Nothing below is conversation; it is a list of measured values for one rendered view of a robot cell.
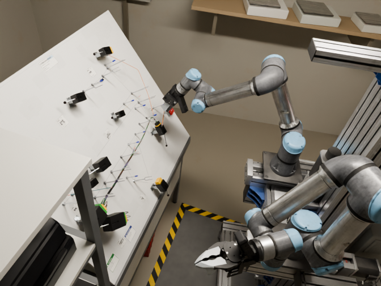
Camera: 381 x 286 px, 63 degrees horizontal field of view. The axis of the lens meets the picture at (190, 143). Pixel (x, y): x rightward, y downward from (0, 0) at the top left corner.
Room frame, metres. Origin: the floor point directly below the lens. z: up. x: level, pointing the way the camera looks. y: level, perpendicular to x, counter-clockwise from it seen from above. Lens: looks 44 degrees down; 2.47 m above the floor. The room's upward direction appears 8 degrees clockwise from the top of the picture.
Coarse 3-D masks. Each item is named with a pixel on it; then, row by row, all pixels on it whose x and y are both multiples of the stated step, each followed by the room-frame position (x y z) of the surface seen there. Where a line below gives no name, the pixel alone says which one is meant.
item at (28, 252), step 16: (48, 224) 0.44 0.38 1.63; (32, 240) 0.38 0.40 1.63; (48, 240) 0.40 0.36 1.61; (64, 240) 0.44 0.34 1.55; (32, 256) 0.35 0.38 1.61; (48, 256) 0.37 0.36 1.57; (64, 256) 0.40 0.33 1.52; (16, 272) 0.30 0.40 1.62; (32, 272) 0.31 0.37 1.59; (48, 272) 0.34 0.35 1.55
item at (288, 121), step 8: (272, 56) 1.45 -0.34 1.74; (280, 56) 1.46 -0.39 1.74; (264, 64) 1.40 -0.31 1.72; (272, 64) 1.37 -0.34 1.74; (280, 64) 1.38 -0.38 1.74; (280, 88) 1.38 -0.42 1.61; (280, 96) 1.37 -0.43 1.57; (288, 96) 1.39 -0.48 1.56; (280, 104) 1.37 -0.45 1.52; (288, 104) 1.37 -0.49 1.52; (280, 112) 1.37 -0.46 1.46; (288, 112) 1.37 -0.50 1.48; (280, 120) 1.39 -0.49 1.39; (288, 120) 1.36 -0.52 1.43; (296, 120) 1.38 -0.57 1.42; (280, 128) 1.38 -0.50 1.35; (288, 128) 1.34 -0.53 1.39; (296, 128) 1.35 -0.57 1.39
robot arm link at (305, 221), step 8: (296, 216) 0.77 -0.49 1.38; (304, 216) 0.77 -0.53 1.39; (312, 216) 0.78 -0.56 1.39; (288, 224) 0.78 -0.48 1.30; (296, 224) 0.74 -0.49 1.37; (304, 224) 0.73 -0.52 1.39; (312, 224) 0.73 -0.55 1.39; (320, 224) 0.74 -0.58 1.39; (304, 232) 0.71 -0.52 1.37; (312, 232) 0.70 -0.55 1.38; (320, 232) 0.71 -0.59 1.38; (304, 240) 0.68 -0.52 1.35
